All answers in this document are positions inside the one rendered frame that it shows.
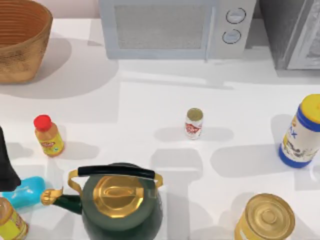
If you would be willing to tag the red and white can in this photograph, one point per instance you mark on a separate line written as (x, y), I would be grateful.
(193, 124)

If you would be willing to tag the pale microwave oven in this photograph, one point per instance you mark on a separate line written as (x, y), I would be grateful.
(160, 30)

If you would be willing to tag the green and gold kettle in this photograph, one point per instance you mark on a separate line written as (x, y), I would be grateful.
(120, 202)

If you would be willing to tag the round microwave knob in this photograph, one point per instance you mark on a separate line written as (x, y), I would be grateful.
(231, 36)
(235, 15)

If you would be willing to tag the yellow bottle with red cap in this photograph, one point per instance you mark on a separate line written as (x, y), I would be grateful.
(49, 138)

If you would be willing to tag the blue and yellow canister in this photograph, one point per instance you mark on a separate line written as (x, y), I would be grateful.
(300, 135)

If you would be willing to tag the gold tin can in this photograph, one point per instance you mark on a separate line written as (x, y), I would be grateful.
(265, 220)

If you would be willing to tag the light blue soap bar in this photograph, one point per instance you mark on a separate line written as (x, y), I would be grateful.
(26, 191)

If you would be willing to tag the brown woven basket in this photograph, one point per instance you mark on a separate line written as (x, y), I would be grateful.
(20, 47)

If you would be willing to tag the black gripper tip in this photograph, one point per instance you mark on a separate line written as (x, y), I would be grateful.
(6, 167)

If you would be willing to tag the yellow juice bottle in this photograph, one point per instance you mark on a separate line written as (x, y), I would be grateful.
(11, 221)

